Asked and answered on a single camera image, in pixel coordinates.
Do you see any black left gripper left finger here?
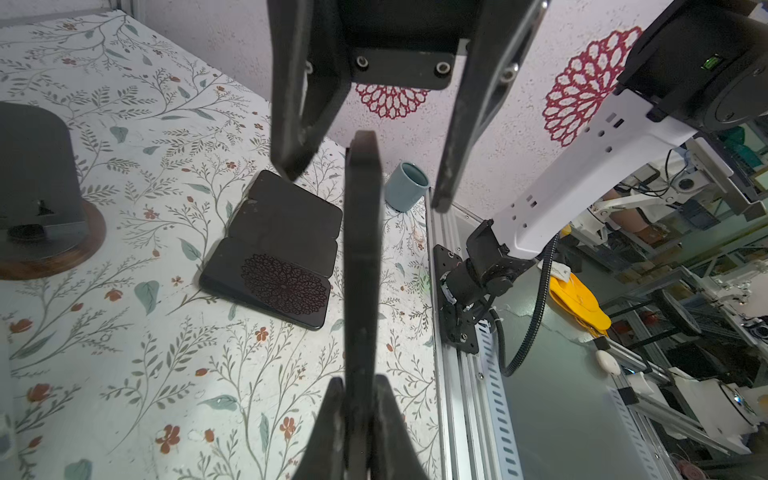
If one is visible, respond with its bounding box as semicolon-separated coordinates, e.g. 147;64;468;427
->
293;377;345;480

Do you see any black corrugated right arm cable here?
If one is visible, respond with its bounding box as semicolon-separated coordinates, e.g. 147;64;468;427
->
488;233;560;379

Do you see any teal ceramic cup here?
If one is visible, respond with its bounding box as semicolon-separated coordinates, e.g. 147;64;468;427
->
384;162;430;212

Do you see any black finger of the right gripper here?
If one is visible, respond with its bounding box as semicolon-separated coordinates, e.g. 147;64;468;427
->
267;0;351;181
431;1;549;213

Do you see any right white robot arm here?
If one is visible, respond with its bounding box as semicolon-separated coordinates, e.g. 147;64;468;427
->
268;1;767;479

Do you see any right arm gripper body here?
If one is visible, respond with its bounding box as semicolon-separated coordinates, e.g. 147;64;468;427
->
335;1;483;90

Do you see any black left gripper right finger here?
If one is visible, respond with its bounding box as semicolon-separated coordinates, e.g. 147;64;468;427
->
373;375;428;480

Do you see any black phone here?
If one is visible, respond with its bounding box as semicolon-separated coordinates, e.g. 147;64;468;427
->
227;199;338;278
199;237;330;331

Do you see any black phone laid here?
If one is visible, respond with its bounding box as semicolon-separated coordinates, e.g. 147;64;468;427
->
343;130;383;479
246;170;343;239

